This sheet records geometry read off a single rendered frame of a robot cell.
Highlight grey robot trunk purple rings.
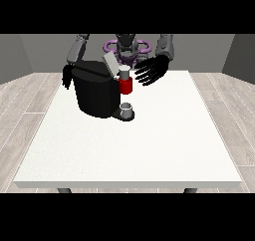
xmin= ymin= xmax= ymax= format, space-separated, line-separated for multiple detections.
xmin=103 ymin=34 xmax=152 ymax=68

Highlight pale grey machine lid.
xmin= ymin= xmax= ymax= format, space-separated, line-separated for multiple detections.
xmin=102 ymin=51 xmax=121 ymax=78

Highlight small grey cup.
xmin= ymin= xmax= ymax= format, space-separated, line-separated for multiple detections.
xmin=120 ymin=102 xmax=133 ymax=119

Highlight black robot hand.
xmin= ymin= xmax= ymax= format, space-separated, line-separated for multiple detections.
xmin=133 ymin=54 xmax=171 ymax=88
xmin=62 ymin=64 xmax=74 ymax=91

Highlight black coffee machine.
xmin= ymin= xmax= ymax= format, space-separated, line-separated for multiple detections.
xmin=70 ymin=60 xmax=135 ymax=122

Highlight small grey coffee pod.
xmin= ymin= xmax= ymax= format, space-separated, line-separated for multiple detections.
xmin=118 ymin=65 xmax=130 ymax=81

